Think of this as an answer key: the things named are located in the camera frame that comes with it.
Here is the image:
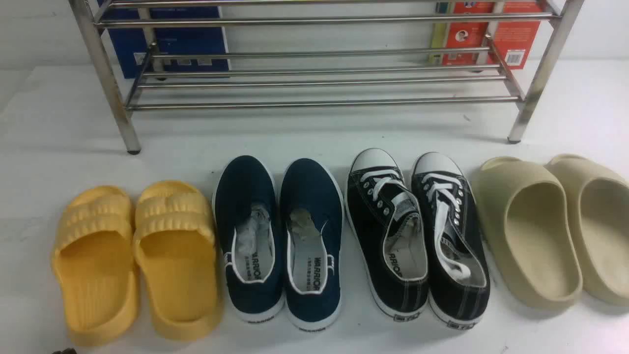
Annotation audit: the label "navy slip-on shoe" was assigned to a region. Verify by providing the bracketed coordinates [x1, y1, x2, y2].
[212, 155, 285, 324]
[279, 158, 344, 332]

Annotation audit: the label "stainless steel shoe rack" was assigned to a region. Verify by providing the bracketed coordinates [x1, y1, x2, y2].
[69, 0, 584, 155]

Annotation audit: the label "left black canvas sneaker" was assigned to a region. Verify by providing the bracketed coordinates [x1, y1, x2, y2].
[344, 148, 429, 323]

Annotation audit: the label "black canvas sneaker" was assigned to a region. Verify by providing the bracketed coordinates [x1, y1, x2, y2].
[410, 152, 490, 331]
[344, 148, 429, 323]

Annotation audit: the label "right yellow slide sandal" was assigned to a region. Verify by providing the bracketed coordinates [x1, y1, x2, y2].
[133, 180, 223, 341]

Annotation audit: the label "yellow slide sandal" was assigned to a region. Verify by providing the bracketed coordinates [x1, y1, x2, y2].
[133, 180, 223, 341]
[50, 185, 140, 347]

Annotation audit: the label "right black canvas sneaker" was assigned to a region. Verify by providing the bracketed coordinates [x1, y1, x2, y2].
[410, 152, 490, 331]

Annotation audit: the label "left beige foam slide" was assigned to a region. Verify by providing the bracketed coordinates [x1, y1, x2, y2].
[472, 156, 583, 312]

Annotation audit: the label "beige foam slide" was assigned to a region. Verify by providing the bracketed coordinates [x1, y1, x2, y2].
[472, 156, 583, 312]
[546, 154, 629, 307]

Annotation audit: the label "blue box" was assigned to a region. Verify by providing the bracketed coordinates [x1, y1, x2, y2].
[108, 6, 231, 79]

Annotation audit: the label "left yellow slide sandal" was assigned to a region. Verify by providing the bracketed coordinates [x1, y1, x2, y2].
[50, 185, 140, 347]

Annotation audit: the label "red box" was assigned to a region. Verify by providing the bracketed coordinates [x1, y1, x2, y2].
[431, 1, 542, 70]

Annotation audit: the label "right beige foam slide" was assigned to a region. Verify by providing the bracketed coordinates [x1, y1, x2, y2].
[546, 154, 629, 307]

